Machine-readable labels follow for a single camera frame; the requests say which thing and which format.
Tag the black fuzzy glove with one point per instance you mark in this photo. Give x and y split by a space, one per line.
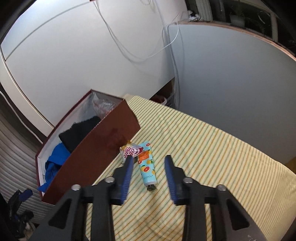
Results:
72 137

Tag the clear bag with pink item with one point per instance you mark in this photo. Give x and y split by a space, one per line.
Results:
102 107

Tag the dark red storage box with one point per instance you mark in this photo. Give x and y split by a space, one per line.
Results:
96 151

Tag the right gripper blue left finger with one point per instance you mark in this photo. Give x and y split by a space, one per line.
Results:
123 177

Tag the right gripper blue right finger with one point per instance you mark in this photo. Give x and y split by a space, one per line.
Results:
175 176

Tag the fruit print cream tube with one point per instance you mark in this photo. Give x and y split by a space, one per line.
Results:
146 166

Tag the blue knit cloth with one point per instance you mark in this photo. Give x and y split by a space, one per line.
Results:
54 163

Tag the pink snack sachet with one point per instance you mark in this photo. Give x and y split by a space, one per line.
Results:
130 149

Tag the yellow striped tablecloth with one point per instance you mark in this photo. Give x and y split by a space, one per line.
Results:
263 186

